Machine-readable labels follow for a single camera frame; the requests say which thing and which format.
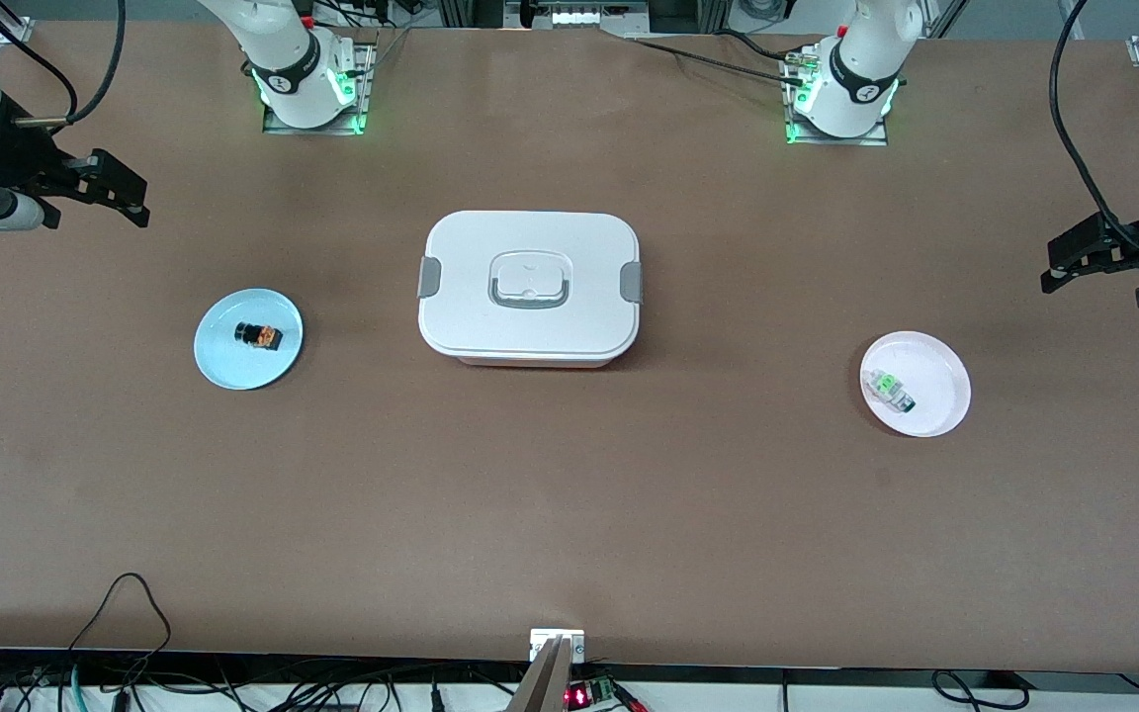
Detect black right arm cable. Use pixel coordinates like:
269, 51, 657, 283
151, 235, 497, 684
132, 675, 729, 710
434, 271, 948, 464
0, 0, 129, 130

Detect white plate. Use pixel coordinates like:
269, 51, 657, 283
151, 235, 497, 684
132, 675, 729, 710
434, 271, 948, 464
859, 331, 972, 438

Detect thin black looped cable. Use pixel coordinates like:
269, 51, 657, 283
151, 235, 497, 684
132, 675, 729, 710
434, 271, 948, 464
65, 572, 173, 712

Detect orange and black switch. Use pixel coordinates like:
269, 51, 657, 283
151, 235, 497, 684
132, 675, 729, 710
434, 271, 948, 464
235, 320, 286, 353

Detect white lunch box grey clips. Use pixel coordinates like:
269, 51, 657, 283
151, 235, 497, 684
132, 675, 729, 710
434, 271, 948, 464
417, 210, 645, 369

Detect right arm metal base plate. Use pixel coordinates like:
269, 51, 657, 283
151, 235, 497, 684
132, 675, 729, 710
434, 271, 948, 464
262, 30, 380, 136

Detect green and white switch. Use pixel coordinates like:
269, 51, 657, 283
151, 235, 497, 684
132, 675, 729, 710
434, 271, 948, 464
870, 370, 918, 414

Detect light blue round plate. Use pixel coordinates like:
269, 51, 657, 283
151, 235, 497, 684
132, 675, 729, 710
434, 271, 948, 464
194, 288, 305, 392

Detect grey metal bar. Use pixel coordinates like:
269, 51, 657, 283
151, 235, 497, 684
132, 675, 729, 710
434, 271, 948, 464
508, 636, 576, 712

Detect black cable across table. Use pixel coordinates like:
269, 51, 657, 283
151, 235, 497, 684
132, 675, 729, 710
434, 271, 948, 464
619, 28, 810, 86

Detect black coiled cable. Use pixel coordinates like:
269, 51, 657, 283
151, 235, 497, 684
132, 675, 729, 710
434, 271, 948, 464
929, 669, 1031, 712

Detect circuit board red display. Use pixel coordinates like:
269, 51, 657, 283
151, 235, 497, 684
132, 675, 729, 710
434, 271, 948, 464
566, 676, 622, 710

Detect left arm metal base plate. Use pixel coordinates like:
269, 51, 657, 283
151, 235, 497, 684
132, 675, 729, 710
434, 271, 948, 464
782, 44, 890, 148

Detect white mounting bracket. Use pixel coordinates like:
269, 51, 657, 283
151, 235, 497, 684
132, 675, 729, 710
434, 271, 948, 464
530, 628, 586, 663

